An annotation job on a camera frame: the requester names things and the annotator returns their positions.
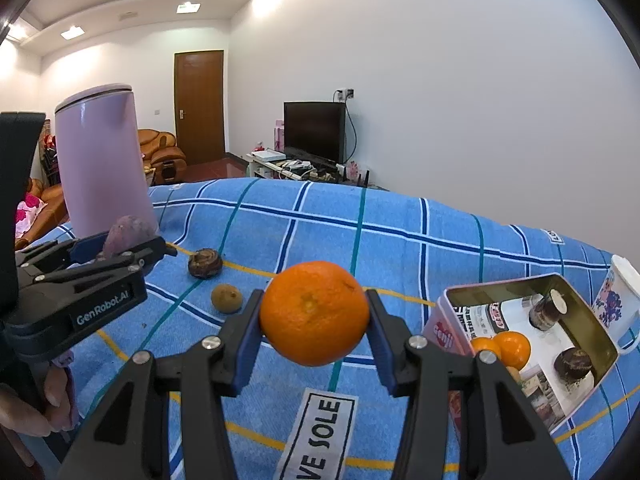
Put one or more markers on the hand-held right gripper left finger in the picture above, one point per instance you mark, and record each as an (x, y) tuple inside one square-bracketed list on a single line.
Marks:
[(250, 335)]

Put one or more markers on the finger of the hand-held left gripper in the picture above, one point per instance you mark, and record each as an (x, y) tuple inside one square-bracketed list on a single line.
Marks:
[(87, 247), (145, 252)]

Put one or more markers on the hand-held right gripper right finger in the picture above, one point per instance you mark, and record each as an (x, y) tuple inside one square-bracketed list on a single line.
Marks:
[(381, 340)]

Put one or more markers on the pink metal tin box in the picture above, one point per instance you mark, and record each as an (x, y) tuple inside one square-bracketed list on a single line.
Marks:
[(442, 327)]

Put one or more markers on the large orange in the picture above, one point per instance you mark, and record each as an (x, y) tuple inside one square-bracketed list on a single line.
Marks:
[(315, 310)]

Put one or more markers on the small orange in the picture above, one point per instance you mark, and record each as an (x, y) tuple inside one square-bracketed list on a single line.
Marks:
[(482, 346)]

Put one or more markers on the yellow-brown longan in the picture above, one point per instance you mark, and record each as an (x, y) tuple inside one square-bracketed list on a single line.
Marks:
[(226, 297), (513, 374)]

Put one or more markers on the person's left hand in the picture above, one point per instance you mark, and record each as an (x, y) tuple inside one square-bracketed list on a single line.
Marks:
[(57, 395)]

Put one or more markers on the brown leather sofa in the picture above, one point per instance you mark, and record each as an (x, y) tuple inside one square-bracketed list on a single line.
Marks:
[(52, 200)]

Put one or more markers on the pink flowered cushion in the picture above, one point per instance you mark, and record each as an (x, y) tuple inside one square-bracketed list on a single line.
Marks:
[(27, 215)]

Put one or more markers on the purple plastic pitcher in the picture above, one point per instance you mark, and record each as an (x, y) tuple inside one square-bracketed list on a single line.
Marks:
[(100, 160)]

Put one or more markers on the dark wooden shelf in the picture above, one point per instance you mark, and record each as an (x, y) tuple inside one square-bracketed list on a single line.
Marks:
[(47, 155)]

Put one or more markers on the printed paper liner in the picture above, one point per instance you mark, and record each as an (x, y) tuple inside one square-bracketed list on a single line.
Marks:
[(480, 317)]

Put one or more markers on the brown leather armchair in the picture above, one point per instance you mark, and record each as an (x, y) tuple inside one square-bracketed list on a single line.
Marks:
[(162, 152)]

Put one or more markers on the blue checkered blanket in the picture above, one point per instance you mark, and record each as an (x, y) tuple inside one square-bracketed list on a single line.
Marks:
[(400, 240)]

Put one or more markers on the white set-top box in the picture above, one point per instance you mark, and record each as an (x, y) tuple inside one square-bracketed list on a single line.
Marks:
[(267, 155)]

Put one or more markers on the brown wooden door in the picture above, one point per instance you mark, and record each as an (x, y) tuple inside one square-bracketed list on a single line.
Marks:
[(199, 105)]

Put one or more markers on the black router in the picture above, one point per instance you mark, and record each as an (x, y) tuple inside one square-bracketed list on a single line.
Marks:
[(362, 176)]

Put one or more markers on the white television stand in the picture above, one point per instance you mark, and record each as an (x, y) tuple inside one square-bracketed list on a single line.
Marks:
[(300, 172)]

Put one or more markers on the pink carton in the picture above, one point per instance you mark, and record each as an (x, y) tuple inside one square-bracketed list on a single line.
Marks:
[(279, 135)]

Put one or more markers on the black television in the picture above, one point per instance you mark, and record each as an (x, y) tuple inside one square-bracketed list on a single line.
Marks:
[(315, 132)]

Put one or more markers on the ceiling light panel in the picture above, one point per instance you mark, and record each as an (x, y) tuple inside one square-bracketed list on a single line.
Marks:
[(71, 32), (188, 7)]

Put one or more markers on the white cup with blue print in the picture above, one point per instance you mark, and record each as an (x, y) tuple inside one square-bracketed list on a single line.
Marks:
[(617, 305)]

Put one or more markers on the wall socket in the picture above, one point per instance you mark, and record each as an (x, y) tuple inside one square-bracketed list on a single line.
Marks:
[(345, 94)]

